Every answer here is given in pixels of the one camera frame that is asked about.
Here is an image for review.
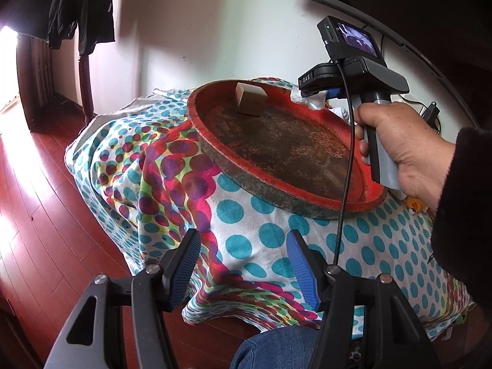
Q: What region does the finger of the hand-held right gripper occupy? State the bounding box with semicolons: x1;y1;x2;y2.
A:
301;88;342;100

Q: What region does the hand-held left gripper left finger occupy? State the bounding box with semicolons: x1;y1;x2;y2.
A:
43;229;202;369

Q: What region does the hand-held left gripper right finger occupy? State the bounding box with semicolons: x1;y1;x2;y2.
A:
285;229;442;369

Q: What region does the white plastic bag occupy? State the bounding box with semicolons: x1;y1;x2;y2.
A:
291;85;327;110

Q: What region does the red round tray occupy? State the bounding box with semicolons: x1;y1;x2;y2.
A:
187;79;388;220

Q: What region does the person's right forearm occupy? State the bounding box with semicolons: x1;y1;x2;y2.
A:
430;125;492;310

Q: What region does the person's right hand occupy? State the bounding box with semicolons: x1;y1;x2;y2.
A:
354;102;456;213

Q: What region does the polka dot table cloth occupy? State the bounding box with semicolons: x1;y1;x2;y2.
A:
65;77;477;343

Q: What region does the black plug charger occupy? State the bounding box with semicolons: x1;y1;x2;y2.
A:
421;102;441;124

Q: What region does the person's leg in jeans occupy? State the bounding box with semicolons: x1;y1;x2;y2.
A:
230;326;321;369

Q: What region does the small cardboard box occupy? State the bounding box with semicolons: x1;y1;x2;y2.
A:
235;82;268;117

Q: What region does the dark wooden furniture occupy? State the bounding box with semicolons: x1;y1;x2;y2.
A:
15;33;83;133

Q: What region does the dark hanging clothing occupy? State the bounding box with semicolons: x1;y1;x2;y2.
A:
15;0;118;55

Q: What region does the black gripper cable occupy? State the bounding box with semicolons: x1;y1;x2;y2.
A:
331;59;356;268

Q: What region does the dark wooden post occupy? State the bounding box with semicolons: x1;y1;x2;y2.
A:
77;23;97;124

